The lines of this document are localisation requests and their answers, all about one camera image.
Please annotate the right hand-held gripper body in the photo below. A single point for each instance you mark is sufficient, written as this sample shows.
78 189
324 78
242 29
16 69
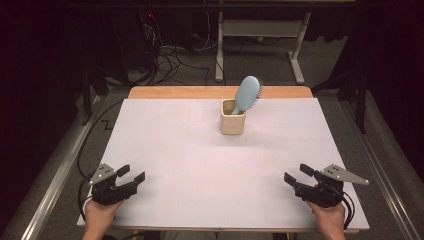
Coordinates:
323 196

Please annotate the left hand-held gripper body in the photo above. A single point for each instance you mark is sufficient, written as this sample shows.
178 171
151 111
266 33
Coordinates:
110 195

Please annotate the beige square cup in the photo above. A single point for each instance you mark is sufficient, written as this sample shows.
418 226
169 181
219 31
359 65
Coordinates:
232 125

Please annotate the light blue hairbrush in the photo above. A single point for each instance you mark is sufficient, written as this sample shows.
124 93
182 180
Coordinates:
247 91

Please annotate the person's right hand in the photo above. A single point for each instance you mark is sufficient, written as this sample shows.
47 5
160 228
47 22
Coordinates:
330 218

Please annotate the person's left hand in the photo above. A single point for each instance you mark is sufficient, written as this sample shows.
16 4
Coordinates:
100 216

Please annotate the white paper sheet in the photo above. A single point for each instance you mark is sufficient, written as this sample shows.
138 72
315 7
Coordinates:
206 180

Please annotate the black stand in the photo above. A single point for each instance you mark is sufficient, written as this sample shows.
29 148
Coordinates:
87 96
361 100

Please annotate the metal floor rail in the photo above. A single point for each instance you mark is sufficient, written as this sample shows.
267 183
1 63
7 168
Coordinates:
383 180
56 186

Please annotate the white metal desk frame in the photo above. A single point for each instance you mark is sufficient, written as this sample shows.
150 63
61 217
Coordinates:
260 28

